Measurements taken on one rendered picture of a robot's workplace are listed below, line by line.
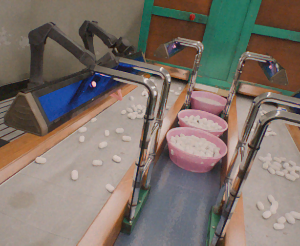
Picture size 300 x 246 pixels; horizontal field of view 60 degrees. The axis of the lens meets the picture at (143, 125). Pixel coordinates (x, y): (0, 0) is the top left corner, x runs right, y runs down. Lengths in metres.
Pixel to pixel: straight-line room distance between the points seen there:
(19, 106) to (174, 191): 0.67
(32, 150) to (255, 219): 0.75
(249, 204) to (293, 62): 1.39
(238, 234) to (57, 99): 0.57
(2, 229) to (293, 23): 1.98
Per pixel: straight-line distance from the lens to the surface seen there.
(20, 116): 0.48
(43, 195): 0.81
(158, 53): 1.35
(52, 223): 0.73
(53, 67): 3.67
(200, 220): 0.91
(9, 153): 0.95
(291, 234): 0.93
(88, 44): 1.90
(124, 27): 3.10
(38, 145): 0.99
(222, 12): 2.09
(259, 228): 0.88
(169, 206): 0.92
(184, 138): 1.23
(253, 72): 2.13
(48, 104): 0.49
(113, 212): 0.73
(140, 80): 0.59
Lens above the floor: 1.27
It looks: 24 degrees down
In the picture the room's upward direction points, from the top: 10 degrees clockwise
